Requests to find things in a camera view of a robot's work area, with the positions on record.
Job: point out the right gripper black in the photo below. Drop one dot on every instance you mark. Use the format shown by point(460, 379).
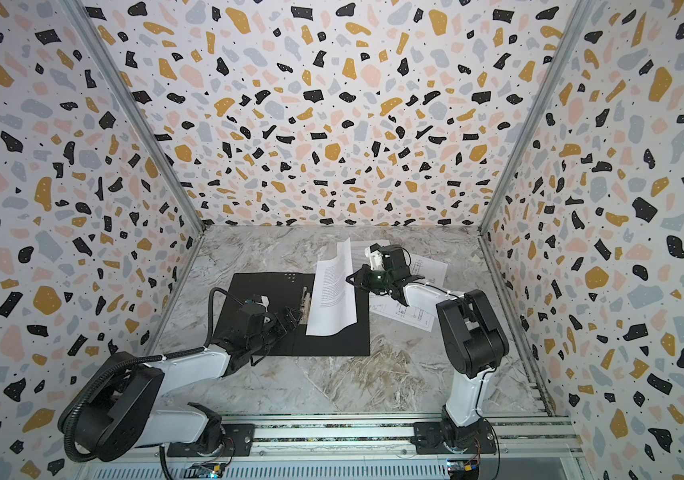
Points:
point(375, 279)

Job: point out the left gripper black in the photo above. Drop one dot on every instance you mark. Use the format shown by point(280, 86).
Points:
point(281, 329)

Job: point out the orange black file folder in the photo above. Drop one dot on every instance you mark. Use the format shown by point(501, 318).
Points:
point(285, 293)

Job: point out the technical drawing sheet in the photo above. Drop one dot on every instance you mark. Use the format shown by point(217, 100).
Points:
point(422, 297)

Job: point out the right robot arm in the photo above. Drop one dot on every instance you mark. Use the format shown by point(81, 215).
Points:
point(474, 340)

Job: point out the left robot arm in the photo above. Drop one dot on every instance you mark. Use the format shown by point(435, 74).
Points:
point(117, 410)

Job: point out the metal folder clip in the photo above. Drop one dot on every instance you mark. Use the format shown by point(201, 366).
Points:
point(305, 304)

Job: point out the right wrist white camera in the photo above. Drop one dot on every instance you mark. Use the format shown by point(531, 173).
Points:
point(375, 257)

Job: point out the wrist white camera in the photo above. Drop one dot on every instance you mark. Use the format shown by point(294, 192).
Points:
point(261, 300)
point(375, 257)

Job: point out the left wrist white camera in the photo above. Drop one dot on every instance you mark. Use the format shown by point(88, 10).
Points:
point(261, 300)

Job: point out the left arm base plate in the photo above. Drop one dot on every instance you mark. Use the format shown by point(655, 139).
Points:
point(225, 441)

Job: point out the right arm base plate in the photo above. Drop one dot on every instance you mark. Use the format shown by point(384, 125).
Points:
point(444, 438)

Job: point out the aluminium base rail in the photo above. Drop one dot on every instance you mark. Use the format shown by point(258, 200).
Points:
point(365, 446)

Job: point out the aluminium corner post right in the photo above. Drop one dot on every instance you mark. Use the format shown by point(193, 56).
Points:
point(574, 26)

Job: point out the aluminium corner post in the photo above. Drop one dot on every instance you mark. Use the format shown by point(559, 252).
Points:
point(574, 26)
point(78, 16)

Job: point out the aluminium corner post left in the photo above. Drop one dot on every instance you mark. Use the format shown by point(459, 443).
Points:
point(78, 16)

